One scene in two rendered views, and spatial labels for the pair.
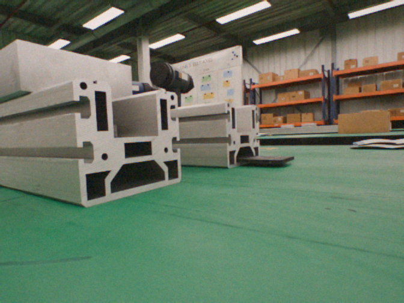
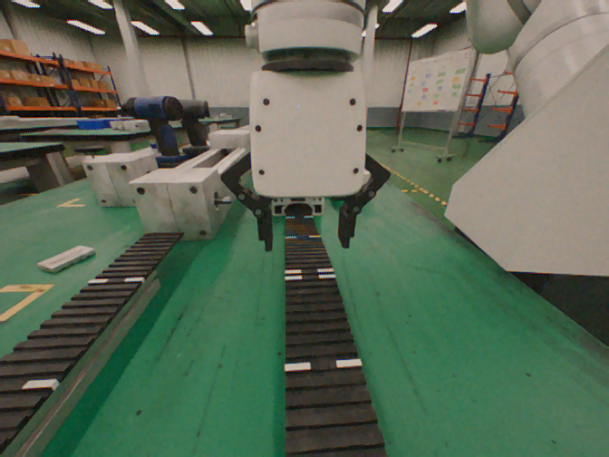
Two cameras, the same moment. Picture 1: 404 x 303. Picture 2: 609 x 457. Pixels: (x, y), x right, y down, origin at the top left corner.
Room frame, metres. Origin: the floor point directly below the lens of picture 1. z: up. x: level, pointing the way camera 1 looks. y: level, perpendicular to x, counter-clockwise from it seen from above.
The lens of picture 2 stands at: (0.94, 1.03, 0.96)
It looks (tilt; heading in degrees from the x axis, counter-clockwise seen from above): 27 degrees down; 230
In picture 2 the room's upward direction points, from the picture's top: straight up
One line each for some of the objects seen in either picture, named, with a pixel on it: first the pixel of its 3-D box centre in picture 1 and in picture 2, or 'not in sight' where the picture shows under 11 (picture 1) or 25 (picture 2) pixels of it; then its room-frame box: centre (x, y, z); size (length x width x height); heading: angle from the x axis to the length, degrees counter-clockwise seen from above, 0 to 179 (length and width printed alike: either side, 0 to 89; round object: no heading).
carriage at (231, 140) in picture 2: not in sight; (234, 142); (0.59, 0.26, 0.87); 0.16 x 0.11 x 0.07; 54
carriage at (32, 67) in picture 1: (48, 100); not in sight; (0.29, 0.17, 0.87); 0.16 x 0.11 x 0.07; 54
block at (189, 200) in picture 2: not in sight; (192, 202); (0.85, 0.62, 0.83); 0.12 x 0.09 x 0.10; 144
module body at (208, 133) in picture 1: (89, 140); (236, 158); (0.59, 0.26, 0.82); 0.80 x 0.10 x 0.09; 54
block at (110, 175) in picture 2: not in sight; (133, 179); (0.90, 0.38, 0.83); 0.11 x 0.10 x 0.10; 143
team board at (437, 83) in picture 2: not in sight; (428, 110); (-4.86, -1.63, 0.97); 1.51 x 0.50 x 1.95; 72
